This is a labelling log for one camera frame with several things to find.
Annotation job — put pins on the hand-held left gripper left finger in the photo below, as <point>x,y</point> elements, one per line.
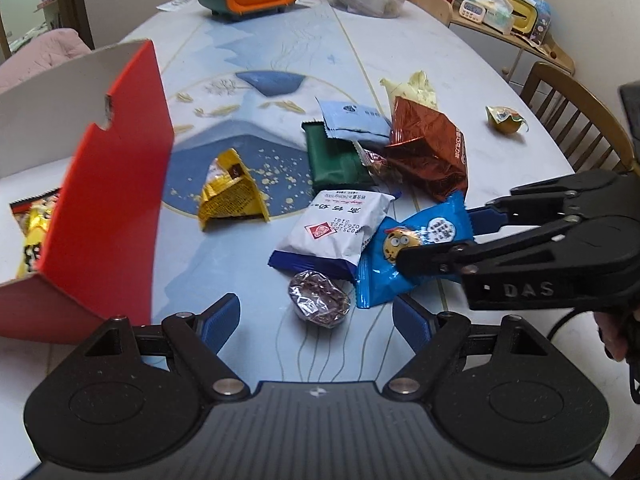
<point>222,317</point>

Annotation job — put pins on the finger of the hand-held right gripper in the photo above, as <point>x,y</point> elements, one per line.
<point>485,219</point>
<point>435,259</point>

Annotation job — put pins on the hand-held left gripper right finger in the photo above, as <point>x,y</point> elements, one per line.
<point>410,322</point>

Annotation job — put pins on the blue cookie packet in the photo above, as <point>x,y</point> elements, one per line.
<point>380,280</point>

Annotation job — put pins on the brown chocolate cake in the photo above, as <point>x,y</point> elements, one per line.
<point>317,297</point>

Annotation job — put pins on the pale yellow snack packet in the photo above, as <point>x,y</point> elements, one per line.
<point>417,91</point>

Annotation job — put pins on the red cardboard box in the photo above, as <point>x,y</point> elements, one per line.
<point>115,185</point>

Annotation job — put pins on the person's right hand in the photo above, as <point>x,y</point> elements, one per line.
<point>612,335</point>

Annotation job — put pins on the copper foil snack packet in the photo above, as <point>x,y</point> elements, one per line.
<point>430,155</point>

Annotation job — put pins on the small yellow bread packet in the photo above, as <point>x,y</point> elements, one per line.
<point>504,117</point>

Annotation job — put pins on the white and blue snack packet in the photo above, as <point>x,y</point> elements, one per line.
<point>330,230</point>

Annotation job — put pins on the small wrapped candy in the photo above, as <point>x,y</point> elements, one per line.
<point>374,161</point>

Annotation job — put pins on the green snack packet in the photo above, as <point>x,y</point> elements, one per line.
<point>335,160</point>

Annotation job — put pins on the wooden chair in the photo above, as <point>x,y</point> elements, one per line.
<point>575,92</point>

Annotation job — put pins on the dark grey object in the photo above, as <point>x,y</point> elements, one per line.
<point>631,125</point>

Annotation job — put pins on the white cabinet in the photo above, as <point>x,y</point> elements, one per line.
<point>490,55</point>

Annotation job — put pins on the light blue sachet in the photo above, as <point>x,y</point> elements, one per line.
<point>350,117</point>

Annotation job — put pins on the red and yellow snack packet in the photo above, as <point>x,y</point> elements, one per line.
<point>35,240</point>

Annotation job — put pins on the wet wipes pack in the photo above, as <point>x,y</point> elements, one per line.
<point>492,15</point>

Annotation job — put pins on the blue patterned pack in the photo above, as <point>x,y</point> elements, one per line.
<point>542,20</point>

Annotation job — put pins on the white kitchen timer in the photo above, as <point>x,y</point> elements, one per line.
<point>472,10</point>

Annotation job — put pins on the yellow and black container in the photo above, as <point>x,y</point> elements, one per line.
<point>520,12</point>

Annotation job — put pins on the pink padded jacket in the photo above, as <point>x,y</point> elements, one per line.
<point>45,55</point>

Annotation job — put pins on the white paper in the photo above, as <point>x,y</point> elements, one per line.
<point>175,4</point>

